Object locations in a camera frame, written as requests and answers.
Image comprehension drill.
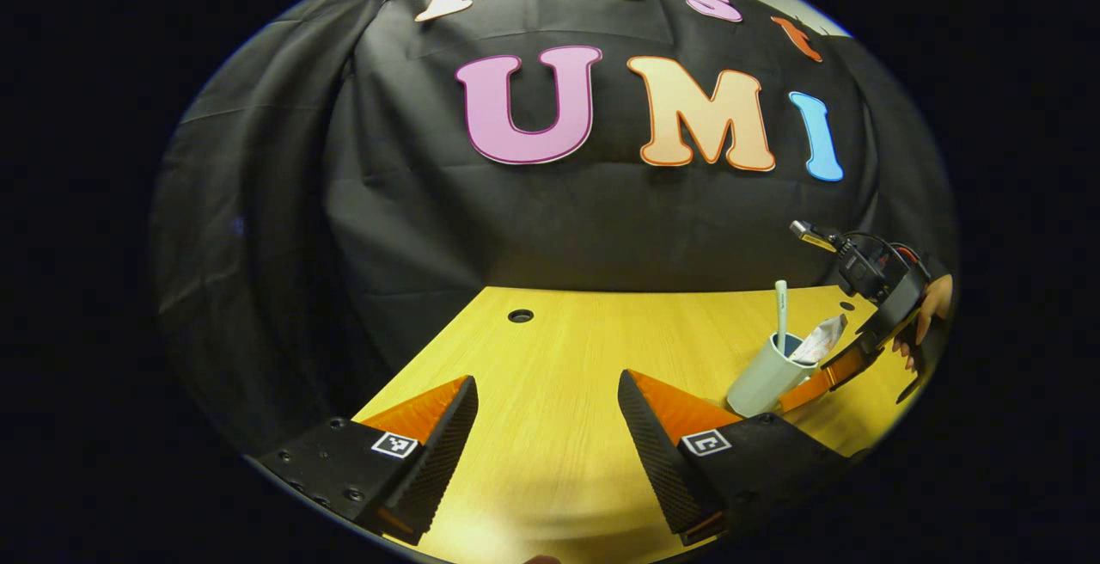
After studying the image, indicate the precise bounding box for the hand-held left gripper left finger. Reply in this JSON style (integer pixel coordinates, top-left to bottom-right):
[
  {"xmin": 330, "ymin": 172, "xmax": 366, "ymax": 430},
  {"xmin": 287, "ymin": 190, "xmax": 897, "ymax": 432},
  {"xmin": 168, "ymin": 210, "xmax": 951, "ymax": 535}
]
[{"xmin": 254, "ymin": 375, "xmax": 480, "ymax": 546}]

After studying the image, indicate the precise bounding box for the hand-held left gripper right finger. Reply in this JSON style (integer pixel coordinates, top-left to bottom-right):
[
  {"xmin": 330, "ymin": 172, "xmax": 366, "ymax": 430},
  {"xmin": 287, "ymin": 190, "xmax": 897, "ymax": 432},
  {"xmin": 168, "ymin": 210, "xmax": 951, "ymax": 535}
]
[{"xmin": 617, "ymin": 369, "xmax": 860, "ymax": 548}]

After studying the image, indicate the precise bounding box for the white toothpaste tube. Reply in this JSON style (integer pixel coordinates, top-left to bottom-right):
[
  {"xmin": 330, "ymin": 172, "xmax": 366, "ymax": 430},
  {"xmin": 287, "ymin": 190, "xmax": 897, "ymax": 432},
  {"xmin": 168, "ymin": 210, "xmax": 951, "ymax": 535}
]
[{"xmin": 789, "ymin": 315, "xmax": 849, "ymax": 367}]

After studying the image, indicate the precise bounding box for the pale blue cup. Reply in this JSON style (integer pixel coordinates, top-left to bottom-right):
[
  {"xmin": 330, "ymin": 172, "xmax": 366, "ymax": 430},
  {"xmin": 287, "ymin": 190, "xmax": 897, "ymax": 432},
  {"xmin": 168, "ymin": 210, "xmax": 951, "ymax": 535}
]
[{"xmin": 726, "ymin": 332, "xmax": 817, "ymax": 419}]

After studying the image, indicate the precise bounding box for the wooden desktop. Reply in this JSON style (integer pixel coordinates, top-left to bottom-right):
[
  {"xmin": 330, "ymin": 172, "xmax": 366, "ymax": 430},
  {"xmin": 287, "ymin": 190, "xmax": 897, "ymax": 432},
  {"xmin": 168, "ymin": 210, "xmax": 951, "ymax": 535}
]
[{"xmin": 352, "ymin": 285, "xmax": 925, "ymax": 563}]

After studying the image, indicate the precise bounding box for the black backdrop cloth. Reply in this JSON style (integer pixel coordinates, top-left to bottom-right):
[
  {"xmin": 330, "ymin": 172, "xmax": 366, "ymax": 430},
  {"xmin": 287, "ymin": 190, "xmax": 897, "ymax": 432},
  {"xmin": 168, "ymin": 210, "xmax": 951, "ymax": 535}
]
[{"xmin": 150, "ymin": 0, "xmax": 959, "ymax": 453}]

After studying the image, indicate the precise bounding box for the black and red cable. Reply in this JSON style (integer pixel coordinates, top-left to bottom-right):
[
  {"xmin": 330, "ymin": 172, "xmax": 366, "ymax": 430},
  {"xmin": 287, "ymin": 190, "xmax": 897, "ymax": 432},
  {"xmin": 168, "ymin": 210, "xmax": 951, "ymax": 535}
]
[{"xmin": 846, "ymin": 231, "xmax": 925, "ymax": 266}]

